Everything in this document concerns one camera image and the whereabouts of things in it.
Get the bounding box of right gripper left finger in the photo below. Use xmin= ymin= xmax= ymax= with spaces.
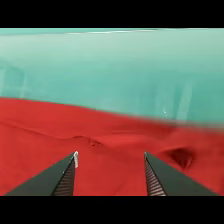
xmin=4 ymin=150 xmax=80 ymax=197

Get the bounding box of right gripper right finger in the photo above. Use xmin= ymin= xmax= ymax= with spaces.
xmin=143 ymin=151 xmax=220 ymax=197

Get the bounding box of red T-shirt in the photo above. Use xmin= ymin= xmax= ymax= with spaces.
xmin=0 ymin=96 xmax=224 ymax=197

